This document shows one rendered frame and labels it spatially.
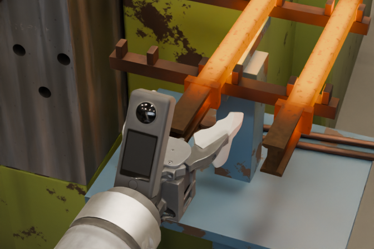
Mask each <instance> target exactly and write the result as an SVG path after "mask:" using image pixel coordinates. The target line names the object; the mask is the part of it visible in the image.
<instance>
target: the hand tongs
mask: <svg viewBox="0 0 374 249"><path fill-rule="evenodd" d="M215 124H216V118H215V117H213V116H205V117H204V118H203V120H202V121H201V123H200V125H199V128H200V129H201V130H204V129H208V128H210V127H213V126H214V125H215ZM270 127H271V125H268V124H263V131H267V132H268V131H269V129H270ZM265 137H266V135H263V138H262V142H263V141H264V139H265ZM301 137H304V138H311V139H315V140H322V141H328V142H335V143H341V144H346V145H352V146H358V147H366V148H372V149H374V142H372V141H365V140H359V139H355V138H348V137H341V136H335V135H328V134H324V133H317V132H310V134H309V135H306V134H304V133H301ZM296 148H301V149H305V150H312V151H318V152H325V153H331V154H335V155H341V156H348V157H354V158H360V159H364V160H371V161H374V153H368V152H361V151H355V150H348V149H344V148H338V147H332V146H325V145H319V144H315V143H308V142H302V141H298V143H297V145H296Z"/></svg>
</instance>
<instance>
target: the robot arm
mask: <svg viewBox="0 0 374 249"><path fill-rule="evenodd" d="M175 103H176V100H175V98H174V97H173V96H169V95H166V94H162V93H158V92H156V91H155V90H152V91H149V90H146V89H142V88H140V89H136V90H133V91H132V92H131V95H130V101H129V107H128V110H127V116H126V121H125V123H124V125H123V128H122V143H121V149H120V155H119V161H118V164H117V170H116V176H115V182H114V187H113V188H111V189H109V190H107V191H105V192H99V193H97V194H95V195H93V196H91V198H90V199H89V200H88V202H87V203H86V204H85V206H84V207H83V209H82V210H81V211H80V213H79V214H78V215H77V216H76V218H75V219H74V221H73V222H72V223H71V224H70V227H69V229H68V230H67V231H66V233H65V234H64V235H63V237H62V238H61V239H60V241H59V242H58V244H57V245H56V246H55V248H54V249H157V247H158V245H159V243H160V241H161V231H160V224H161V223H163V222H164V221H165V220H166V219H168V220H172V221H175V222H179V221H180V220H181V218H182V216H183V214H184V213H185V211H186V209H187V208H188V206H189V205H190V203H191V201H192V199H193V198H194V196H195V185H196V180H195V174H196V170H199V169H203V168H206V167H207V166H209V165H210V164H211V163H212V164H213V166H214V167H216V168H218V167H220V166H222V165H223V164H225V162H226V161H227V159H228V155H229V151H230V147H231V143H232V140H233V137H234V136H235V135H236V134H237V132H238V131H239V129H240V127H241V125H242V121H243V116H244V114H243V113H241V112H229V114H228V116H227V117H226V118H224V119H221V120H218V121H217V122H216V124H215V125H214V126H213V127H210V128H208V129H204V130H200V131H198V132H196V133H195V134H194V145H193V146H192V148H191V147H190V145H189V144H188V143H187V142H185V141H184V138H179V139H177V138H174V137H170V136H169V134H170V129H171V123H172V120H173V114H174V108H175ZM189 197H190V198H189ZM187 200H188V201H187ZM185 203H186V204H185ZM184 205H185V206H184ZM164 212H165V213H166V214H163V213H164ZM167 213H168V214H169V215H168V214H167ZM173 215H174V216H173Z"/></svg>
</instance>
